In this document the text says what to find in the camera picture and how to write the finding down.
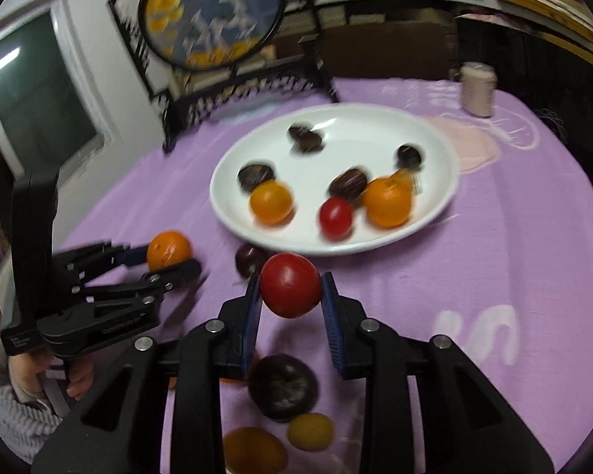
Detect tan longan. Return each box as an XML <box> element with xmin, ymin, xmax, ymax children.
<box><xmin>287</xmin><ymin>412</ymin><xmax>335</xmax><ymax>451</ymax></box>

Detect white plate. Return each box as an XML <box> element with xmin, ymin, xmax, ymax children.
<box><xmin>210</xmin><ymin>103</ymin><xmax>460</xmax><ymax>256</ymax></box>

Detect deer picture table screen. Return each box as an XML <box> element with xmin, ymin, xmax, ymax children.
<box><xmin>108</xmin><ymin>0</ymin><xmax>342</xmax><ymax>154</ymax></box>

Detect small dark round fruit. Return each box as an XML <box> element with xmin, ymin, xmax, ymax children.
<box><xmin>395</xmin><ymin>143</ymin><xmax>423</xmax><ymax>169</ymax></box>

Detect window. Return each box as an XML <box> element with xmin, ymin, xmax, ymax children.
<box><xmin>0</xmin><ymin>0</ymin><xmax>112</xmax><ymax>179</ymax></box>

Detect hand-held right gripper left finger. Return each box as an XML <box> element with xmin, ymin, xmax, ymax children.
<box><xmin>32</xmin><ymin>273</ymin><xmax>264</xmax><ymax>474</ymax></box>

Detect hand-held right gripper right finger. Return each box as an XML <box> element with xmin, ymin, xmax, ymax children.
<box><xmin>320</xmin><ymin>271</ymin><xmax>557</xmax><ymax>474</ymax></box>

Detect dark wrinkled round fruit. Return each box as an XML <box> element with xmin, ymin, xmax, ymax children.
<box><xmin>237</xmin><ymin>163</ymin><xmax>276</xmax><ymax>193</ymax></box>

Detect dark brown date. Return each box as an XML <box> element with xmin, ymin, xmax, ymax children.
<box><xmin>329</xmin><ymin>168</ymin><xmax>369</xmax><ymax>203</ymax></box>
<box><xmin>287</xmin><ymin>123</ymin><xmax>324</xmax><ymax>155</ymax></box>

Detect person's left hand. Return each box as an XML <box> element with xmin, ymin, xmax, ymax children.
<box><xmin>7</xmin><ymin>348</ymin><xmax>96</xmax><ymax>402</ymax></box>

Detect large dark round fruit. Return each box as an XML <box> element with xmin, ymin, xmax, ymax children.
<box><xmin>247</xmin><ymin>354</ymin><xmax>320</xmax><ymax>421</ymax></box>

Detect smooth orange fruit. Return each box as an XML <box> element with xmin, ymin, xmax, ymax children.
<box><xmin>222</xmin><ymin>427</ymin><xmax>288</xmax><ymax>474</ymax></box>

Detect person's left forearm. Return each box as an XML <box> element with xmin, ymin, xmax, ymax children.
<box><xmin>0</xmin><ymin>346</ymin><xmax>65</xmax><ymax>460</ymax></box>

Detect large tangerine with stem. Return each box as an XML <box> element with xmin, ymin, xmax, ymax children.
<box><xmin>362</xmin><ymin>176</ymin><xmax>413</xmax><ymax>229</ymax></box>

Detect purple printed blanket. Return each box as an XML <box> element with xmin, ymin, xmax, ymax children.
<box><xmin>54</xmin><ymin>76</ymin><xmax>593</xmax><ymax>474</ymax></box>

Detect small dark red fruit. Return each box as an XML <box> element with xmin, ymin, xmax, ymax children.
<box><xmin>234</xmin><ymin>243</ymin><xmax>268</xmax><ymax>280</ymax></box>

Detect small orange kumquat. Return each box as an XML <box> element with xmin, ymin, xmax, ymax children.
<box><xmin>390</xmin><ymin>168</ymin><xmax>418</xmax><ymax>191</ymax></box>
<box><xmin>249</xmin><ymin>180</ymin><xmax>295</xmax><ymax>224</ymax></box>

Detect brown wooden board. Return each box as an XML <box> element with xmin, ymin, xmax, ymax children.
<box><xmin>321</xmin><ymin>24</ymin><xmax>458</xmax><ymax>80</ymax></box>

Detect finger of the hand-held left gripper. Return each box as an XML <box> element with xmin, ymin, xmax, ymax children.
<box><xmin>81</xmin><ymin>258</ymin><xmax>202</xmax><ymax>307</ymax></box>
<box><xmin>74</xmin><ymin>241</ymin><xmax>151</xmax><ymax>277</ymax></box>

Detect pale drink can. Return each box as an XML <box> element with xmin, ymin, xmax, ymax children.
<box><xmin>461</xmin><ymin>62</ymin><xmax>497</xmax><ymax>118</ymax></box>

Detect small red tomato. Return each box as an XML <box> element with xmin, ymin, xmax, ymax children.
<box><xmin>319</xmin><ymin>197</ymin><xmax>354</xmax><ymax>238</ymax></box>

